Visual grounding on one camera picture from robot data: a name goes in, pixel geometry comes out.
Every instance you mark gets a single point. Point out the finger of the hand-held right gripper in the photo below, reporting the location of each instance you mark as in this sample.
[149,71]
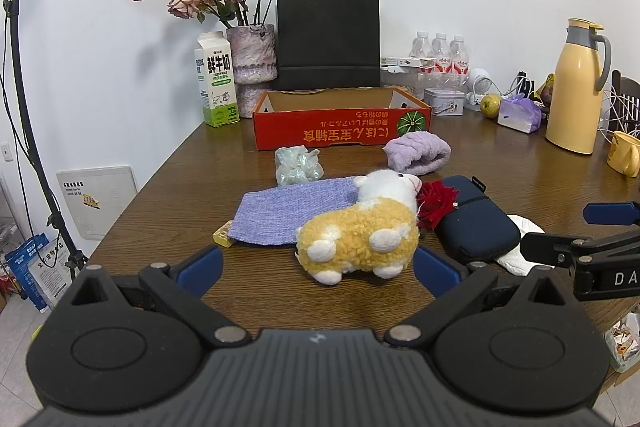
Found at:
[611,213]
[547,248]

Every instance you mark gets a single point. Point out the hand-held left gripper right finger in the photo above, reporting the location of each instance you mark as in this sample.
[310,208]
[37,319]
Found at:
[435,270]

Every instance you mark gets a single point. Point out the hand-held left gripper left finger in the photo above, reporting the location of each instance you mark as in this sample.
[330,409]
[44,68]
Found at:
[200,268]

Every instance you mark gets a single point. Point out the white cloth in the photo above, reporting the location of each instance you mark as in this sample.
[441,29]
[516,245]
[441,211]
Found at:
[527,227]

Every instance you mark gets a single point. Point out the dark blue zip case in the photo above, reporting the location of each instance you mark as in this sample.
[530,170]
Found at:
[475,222]

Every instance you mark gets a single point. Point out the red artificial rose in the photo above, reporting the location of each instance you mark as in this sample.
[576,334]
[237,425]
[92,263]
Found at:
[435,202]

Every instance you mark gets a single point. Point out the yellow white sheep plush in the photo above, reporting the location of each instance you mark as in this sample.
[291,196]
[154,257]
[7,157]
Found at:
[360,232]

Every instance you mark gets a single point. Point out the purple woven fabric pouch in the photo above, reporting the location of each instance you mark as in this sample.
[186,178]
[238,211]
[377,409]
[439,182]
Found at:
[285,212]

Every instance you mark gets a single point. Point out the fluffy lilac headband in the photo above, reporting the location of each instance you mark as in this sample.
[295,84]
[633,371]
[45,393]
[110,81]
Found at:
[417,152]

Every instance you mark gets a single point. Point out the iridescent plastic wrap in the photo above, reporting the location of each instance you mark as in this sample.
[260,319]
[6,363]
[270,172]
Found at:
[295,167]

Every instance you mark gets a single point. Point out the red cardboard box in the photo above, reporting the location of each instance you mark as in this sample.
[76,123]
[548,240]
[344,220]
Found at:
[325,129]

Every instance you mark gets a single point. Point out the small yellow box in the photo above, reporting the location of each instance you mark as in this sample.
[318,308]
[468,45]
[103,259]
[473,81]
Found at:
[221,236]

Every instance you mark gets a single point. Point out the yellow mug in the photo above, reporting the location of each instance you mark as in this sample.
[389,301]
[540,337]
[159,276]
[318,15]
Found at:
[625,154]

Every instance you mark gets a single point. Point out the white plastic bag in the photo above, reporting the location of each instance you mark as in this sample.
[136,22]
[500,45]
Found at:
[625,342]

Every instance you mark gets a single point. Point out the yellow thermos jug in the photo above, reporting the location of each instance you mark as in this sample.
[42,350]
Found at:
[575,97]

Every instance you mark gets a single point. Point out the purple tissue pack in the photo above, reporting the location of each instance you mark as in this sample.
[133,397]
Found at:
[517,114]

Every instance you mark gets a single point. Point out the colourful snack packet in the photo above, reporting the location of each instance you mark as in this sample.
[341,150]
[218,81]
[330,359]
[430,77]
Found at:
[545,91]

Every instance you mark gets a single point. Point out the green apple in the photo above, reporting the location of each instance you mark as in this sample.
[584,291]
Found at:
[490,106]

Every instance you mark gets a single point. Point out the black charger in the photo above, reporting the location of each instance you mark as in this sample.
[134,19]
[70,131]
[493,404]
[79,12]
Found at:
[525,83]

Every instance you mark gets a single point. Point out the blue printed bags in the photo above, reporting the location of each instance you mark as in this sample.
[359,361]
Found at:
[35,272]

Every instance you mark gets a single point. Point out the pale printed tin box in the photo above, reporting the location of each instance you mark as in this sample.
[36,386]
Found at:
[445,102]

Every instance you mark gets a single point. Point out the small yellow-green container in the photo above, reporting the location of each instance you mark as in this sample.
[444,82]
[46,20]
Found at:
[36,333]

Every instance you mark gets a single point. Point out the small white desk fan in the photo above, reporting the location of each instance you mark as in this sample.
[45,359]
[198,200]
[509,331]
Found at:
[479,84]

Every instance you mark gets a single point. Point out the clear plastic seed container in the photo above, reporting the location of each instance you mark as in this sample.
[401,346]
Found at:
[435,82]

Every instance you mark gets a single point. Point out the white green milk carton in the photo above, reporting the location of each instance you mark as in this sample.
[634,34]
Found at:
[217,77]

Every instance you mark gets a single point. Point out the flat white carton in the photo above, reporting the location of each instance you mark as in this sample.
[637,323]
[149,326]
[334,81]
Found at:
[400,62]

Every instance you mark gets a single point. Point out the mottled purple ceramic vase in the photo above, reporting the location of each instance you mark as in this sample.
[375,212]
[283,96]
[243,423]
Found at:
[252,57]

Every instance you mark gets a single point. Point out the black paper shopping bag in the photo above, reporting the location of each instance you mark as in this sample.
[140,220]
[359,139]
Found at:
[327,37]

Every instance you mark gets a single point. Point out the black light stand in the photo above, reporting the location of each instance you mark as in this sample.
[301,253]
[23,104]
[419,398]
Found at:
[17,7]

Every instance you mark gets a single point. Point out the white wall panel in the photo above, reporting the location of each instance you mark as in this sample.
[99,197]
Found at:
[95,202]

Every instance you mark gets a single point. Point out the white wall socket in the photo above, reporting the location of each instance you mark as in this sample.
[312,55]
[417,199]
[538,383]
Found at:
[5,152]

